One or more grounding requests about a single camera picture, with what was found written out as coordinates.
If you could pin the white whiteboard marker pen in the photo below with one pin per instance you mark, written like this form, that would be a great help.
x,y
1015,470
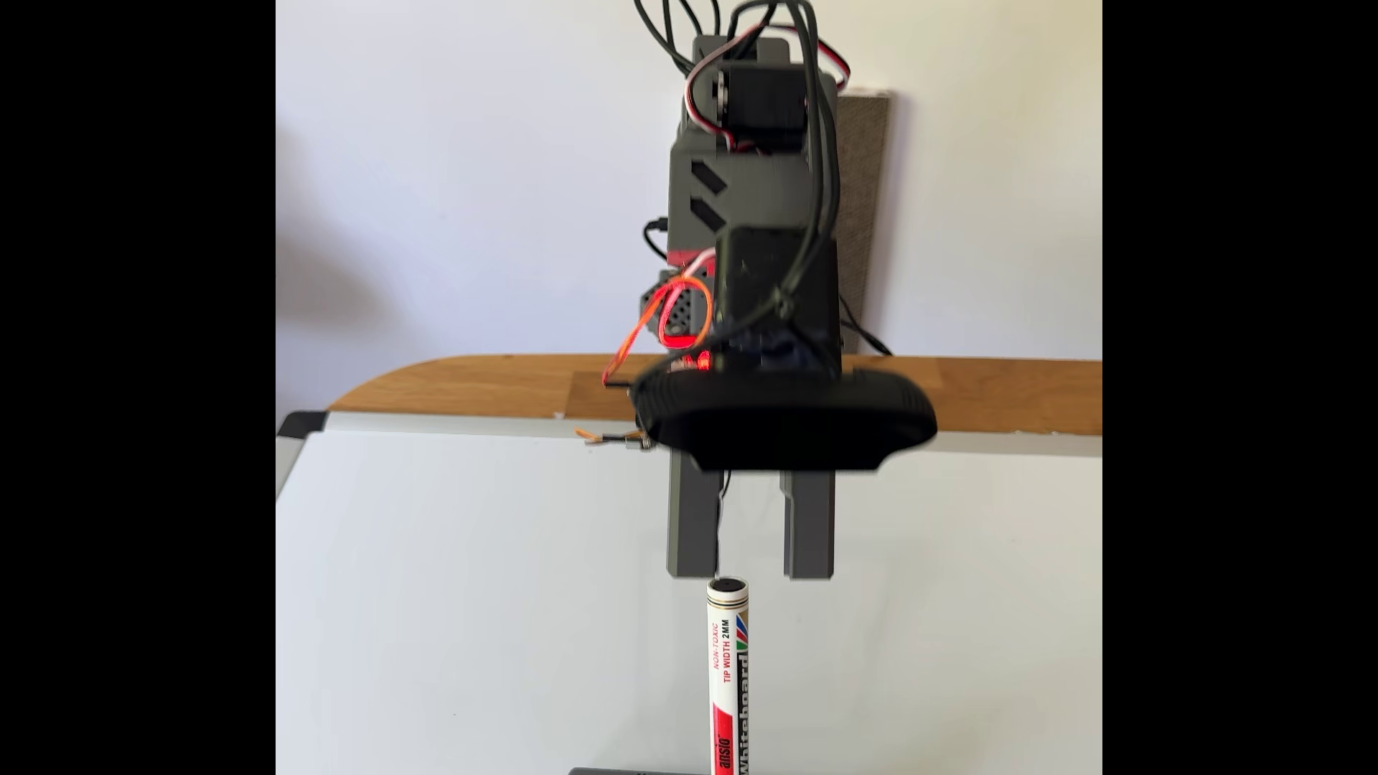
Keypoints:
x,y
728,667

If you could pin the grey Da Pinchi pen holder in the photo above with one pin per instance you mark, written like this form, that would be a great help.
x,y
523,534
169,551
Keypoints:
x,y
635,772

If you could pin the brown textured panel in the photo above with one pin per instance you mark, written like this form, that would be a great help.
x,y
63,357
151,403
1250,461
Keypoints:
x,y
867,194

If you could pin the white whiteboard silver frame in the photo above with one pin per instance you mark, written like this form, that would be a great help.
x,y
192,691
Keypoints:
x,y
431,603

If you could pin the black oval webcam with clip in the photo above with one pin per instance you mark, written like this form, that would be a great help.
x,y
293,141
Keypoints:
x,y
775,420

